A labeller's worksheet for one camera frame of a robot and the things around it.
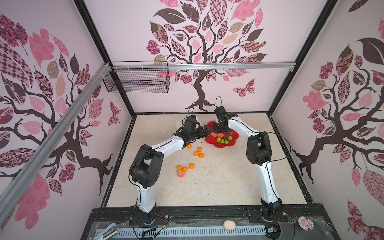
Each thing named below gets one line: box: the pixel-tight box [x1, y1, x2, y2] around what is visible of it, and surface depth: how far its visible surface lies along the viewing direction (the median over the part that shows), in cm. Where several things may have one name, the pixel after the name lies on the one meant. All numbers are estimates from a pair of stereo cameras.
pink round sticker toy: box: [298, 216, 315, 232], surface depth 70 cm
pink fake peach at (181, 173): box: [177, 170, 185, 178], surface depth 87 cm
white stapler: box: [93, 222, 119, 240], surface depth 69 cm
